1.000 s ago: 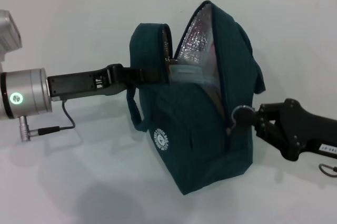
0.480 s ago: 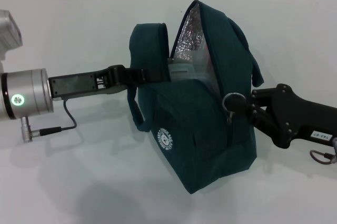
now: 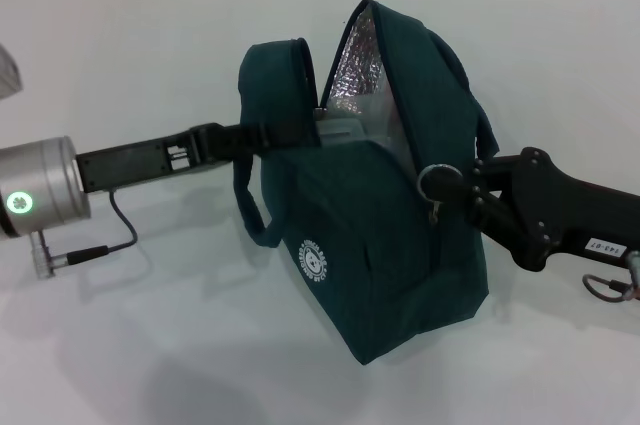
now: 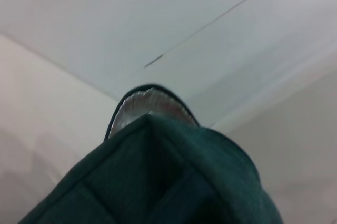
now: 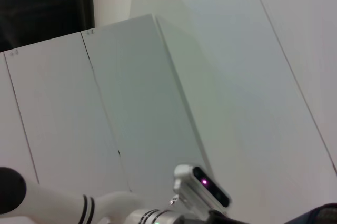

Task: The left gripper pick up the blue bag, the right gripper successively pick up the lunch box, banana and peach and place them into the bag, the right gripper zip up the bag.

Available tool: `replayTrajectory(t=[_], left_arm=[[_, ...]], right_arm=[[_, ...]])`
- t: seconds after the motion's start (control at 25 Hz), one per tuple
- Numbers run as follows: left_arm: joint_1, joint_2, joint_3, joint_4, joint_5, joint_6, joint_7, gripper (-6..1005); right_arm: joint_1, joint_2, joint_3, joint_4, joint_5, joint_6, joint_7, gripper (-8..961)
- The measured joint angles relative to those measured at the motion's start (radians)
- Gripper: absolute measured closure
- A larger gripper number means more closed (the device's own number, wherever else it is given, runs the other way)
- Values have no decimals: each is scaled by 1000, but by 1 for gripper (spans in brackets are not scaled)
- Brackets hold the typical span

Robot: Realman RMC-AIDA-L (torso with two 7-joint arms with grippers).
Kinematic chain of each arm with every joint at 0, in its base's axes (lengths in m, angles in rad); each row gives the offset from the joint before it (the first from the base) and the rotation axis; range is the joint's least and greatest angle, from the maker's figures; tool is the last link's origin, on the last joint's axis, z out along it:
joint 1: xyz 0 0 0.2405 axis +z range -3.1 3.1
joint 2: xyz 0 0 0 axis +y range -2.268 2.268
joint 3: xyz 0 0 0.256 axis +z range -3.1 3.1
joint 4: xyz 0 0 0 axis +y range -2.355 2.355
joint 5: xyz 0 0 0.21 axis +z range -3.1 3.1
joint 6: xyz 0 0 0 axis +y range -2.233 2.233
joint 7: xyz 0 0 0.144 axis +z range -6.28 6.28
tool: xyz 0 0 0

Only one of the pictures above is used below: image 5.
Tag dark teal insulated lunch bag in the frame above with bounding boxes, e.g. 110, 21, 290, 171
285, 202, 337, 224

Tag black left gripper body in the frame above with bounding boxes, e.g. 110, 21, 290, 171
207, 209, 246, 224

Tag white labelled partition panel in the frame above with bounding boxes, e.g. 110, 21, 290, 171
4, 31, 132, 201
81, 14, 214, 196

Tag black background panel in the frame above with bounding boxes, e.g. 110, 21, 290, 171
0, 0, 95, 53

